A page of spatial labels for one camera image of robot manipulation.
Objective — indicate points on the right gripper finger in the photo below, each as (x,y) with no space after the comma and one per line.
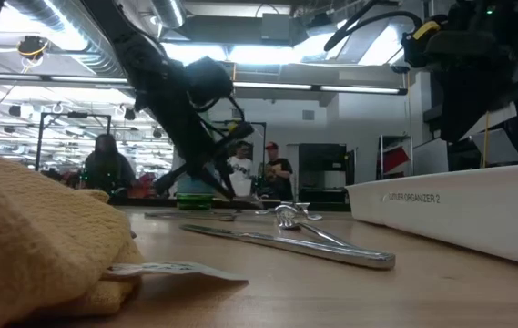
(463,114)

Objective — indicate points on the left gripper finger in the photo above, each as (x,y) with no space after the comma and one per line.
(169,182)
(220,184)

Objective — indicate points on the silver table knife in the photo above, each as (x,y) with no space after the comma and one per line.
(331,253)

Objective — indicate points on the person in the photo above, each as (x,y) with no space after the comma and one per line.
(241,173)
(279,173)
(108,168)

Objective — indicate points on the green glass water bottle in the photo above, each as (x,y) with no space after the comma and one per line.
(195,202)

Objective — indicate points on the white board panel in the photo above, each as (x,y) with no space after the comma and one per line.
(431,157)

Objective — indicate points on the silver fork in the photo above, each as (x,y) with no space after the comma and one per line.
(286,214)

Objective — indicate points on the red and white panel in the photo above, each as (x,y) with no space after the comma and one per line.
(395,159)

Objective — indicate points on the white paper tag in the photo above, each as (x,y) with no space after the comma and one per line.
(172,269)

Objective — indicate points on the white cutlery organizer tray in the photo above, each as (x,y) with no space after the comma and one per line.
(468,214)

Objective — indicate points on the long LED light bar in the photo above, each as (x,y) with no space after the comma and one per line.
(286,85)

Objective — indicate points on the black monitor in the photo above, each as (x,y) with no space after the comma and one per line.
(322,157)

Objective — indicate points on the grey ceiling air unit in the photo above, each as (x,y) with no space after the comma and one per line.
(277,27)

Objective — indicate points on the yellow cloth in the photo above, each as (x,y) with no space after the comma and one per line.
(35,237)

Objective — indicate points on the round black ceiling device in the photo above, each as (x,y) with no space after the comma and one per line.
(31,46)

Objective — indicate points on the black rig frame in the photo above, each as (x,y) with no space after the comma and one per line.
(76,115)

